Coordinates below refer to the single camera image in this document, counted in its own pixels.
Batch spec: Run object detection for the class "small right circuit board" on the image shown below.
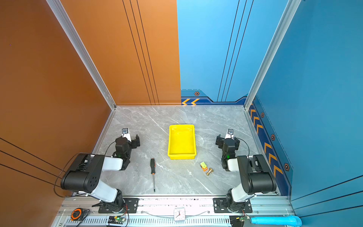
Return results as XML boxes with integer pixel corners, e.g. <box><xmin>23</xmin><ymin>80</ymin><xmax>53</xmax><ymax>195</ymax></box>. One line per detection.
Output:
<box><xmin>236</xmin><ymin>216</ymin><xmax>250</xmax><ymax>222</ymax></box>

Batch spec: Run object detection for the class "brass bolt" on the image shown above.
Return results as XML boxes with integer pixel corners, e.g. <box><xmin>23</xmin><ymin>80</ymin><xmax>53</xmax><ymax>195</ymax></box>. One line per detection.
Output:
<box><xmin>206</xmin><ymin>168</ymin><xmax>214</xmax><ymax>176</ymax></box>

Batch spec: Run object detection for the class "green orange small block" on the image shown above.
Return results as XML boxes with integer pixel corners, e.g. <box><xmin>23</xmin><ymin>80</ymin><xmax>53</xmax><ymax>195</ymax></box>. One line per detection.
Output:
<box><xmin>200</xmin><ymin>162</ymin><xmax>208</xmax><ymax>172</ymax></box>

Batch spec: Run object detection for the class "orange black tape measure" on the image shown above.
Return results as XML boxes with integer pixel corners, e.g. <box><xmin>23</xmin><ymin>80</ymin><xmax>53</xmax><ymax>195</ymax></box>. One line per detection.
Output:
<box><xmin>71</xmin><ymin>208</ymin><xmax>85</xmax><ymax>221</ymax></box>

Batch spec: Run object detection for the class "aluminium front rail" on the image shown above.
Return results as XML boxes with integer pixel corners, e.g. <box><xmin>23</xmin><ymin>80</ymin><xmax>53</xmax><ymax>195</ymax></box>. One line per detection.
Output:
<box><xmin>52</xmin><ymin>195</ymin><xmax>295</xmax><ymax>227</ymax></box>

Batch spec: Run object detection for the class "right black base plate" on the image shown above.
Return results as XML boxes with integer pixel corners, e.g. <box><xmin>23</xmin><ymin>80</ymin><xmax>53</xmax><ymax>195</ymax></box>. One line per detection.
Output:
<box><xmin>213</xmin><ymin>198</ymin><xmax>253</xmax><ymax>213</ymax></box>

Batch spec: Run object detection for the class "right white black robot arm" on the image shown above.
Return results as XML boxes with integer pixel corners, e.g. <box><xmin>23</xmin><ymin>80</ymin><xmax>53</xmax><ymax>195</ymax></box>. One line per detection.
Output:
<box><xmin>216</xmin><ymin>134</ymin><xmax>277</xmax><ymax>213</ymax></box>

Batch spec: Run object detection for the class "green circuit board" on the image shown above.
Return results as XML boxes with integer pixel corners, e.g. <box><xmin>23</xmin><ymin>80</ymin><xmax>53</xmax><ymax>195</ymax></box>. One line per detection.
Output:
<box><xmin>107</xmin><ymin>216</ymin><xmax>128</xmax><ymax>227</ymax></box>

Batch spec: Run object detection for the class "white analog clock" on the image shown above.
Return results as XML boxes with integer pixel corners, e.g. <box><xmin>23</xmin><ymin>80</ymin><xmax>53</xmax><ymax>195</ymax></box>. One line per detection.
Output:
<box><xmin>174</xmin><ymin>207</ymin><xmax>186</xmax><ymax>222</ymax></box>

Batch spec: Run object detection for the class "light blue tube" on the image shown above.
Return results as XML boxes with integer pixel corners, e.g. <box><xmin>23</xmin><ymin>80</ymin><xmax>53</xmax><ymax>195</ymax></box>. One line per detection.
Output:
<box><xmin>250</xmin><ymin>215</ymin><xmax>303</xmax><ymax>227</ymax></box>

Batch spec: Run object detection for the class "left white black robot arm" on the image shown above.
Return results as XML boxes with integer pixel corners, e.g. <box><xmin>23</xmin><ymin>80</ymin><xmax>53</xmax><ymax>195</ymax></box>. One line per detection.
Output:
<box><xmin>60</xmin><ymin>133</ymin><xmax>140</xmax><ymax>213</ymax></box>

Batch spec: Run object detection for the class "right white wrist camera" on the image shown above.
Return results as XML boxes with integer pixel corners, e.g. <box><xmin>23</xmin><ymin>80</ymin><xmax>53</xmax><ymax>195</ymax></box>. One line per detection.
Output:
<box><xmin>225</xmin><ymin>129</ymin><xmax>234</xmax><ymax>139</ymax></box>

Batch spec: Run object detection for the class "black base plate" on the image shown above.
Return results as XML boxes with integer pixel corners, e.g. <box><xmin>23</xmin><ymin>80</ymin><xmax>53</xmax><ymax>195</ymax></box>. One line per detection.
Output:
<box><xmin>98</xmin><ymin>198</ymin><xmax>139</xmax><ymax>214</ymax></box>
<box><xmin>213</xmin><ymin>198</ymin><xmax>253</xmax><ymax>213</ymax></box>

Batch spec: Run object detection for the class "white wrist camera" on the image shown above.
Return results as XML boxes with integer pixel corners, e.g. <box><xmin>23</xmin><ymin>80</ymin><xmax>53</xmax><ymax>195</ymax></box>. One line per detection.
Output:
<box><xmin>122</xmin><ymin>128</ymin><xmax>131</xmax><ymax>142</ymax></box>
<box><xmin>225</xmin><ymin>129</ymin><xmax>234</xmax><ymax>139</ymax></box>

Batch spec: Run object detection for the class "yellow plastic bin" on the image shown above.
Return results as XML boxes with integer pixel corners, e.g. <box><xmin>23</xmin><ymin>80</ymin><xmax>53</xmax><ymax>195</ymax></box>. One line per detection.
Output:
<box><xmin>167</xmin><ymin>124</ymin><xmax>197</xmax><ymax>160</ymax></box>

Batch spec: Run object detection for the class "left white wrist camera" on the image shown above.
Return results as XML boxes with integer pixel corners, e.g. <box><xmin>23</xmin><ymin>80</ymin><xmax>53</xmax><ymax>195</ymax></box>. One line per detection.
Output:
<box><xmin>122</xmin><ymin>128</ymin><xmax>131</xmax><ymax>142</ymax></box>

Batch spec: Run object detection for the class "black orange screwdriver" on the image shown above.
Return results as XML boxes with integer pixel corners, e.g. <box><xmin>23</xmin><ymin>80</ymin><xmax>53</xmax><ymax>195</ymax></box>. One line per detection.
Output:
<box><xmin>150</xmin><ymin>159</ymin><xmax>156</xmax><ymax>192</ymax></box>

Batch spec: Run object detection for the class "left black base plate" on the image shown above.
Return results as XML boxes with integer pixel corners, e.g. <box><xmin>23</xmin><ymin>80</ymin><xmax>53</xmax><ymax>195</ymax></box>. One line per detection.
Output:
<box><xmin>98</xmin><ymin>198</ymin><xmax>139</xmax><ymax>214</ymax></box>

